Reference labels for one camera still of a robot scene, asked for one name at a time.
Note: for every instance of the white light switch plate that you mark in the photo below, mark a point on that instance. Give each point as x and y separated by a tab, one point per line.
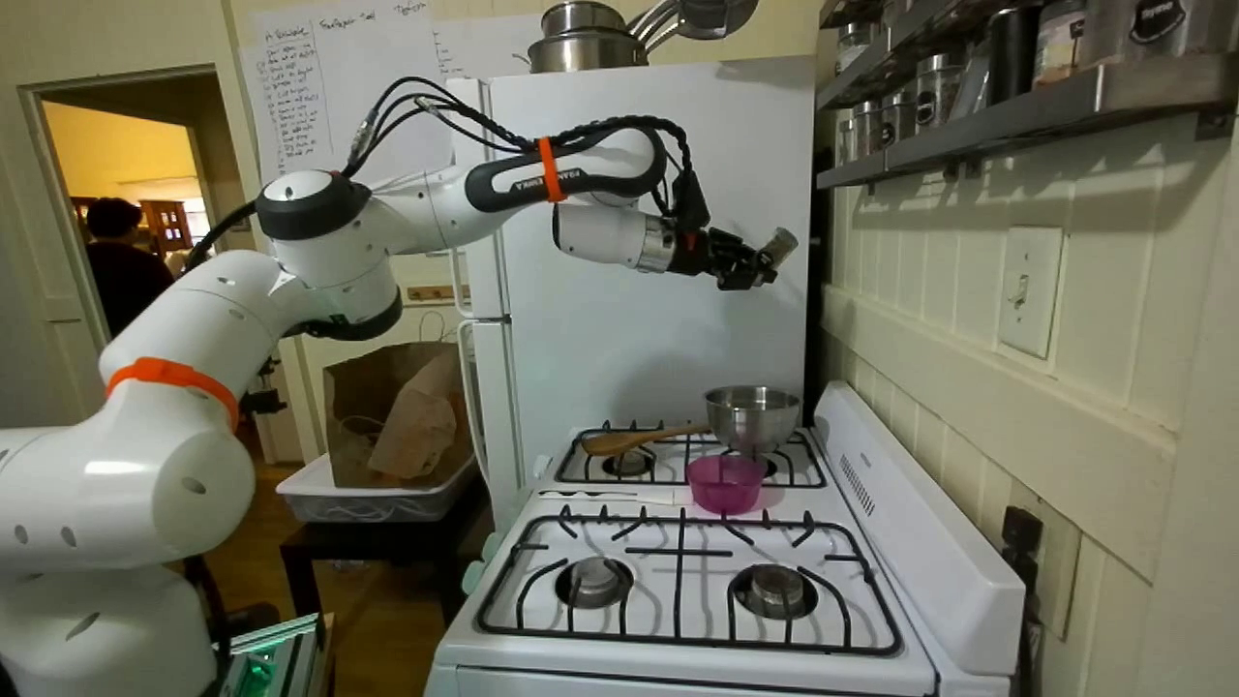
1027	295

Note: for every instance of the white gas stove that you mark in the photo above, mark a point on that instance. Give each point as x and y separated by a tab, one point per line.
931	556

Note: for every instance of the white paper wall sheet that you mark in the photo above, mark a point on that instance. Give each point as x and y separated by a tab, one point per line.
324	89

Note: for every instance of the white plastic bin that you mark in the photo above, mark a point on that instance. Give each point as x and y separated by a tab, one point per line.
374	501

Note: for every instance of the glass spice jar steel cap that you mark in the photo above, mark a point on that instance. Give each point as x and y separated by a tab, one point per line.
849	133
887	113
940	89

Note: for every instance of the steel ladles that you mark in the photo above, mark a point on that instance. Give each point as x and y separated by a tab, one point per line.
704	15

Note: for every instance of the person in dark clothes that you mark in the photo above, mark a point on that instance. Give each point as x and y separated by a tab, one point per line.
120	272

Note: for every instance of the dark low table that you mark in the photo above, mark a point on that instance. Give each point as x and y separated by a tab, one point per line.
374	545

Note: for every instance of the wooden spoon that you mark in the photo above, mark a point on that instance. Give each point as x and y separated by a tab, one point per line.
620	437

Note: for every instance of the black stove grate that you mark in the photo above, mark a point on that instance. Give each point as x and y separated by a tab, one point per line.
633	481
675	550

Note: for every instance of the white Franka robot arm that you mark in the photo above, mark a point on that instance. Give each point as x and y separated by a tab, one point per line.
156	467

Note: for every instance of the stacked steel pots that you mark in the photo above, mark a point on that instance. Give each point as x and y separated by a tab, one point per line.
584	48

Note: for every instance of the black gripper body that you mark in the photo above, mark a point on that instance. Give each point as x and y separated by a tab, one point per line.
719	254

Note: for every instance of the pink cup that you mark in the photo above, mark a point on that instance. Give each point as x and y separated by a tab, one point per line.
725	485

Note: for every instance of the silver metal pot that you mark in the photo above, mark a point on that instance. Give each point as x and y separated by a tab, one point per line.
751	417

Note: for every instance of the brown cardboard box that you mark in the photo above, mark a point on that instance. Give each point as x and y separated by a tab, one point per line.
387	428

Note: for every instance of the black wall plug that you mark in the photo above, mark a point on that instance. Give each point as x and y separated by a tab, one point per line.
1018	533

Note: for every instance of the steel wall spice rack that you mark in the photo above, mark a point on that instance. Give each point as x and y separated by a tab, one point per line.
1033	113

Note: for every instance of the white refrigerator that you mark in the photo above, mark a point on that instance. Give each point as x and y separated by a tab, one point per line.
644	360

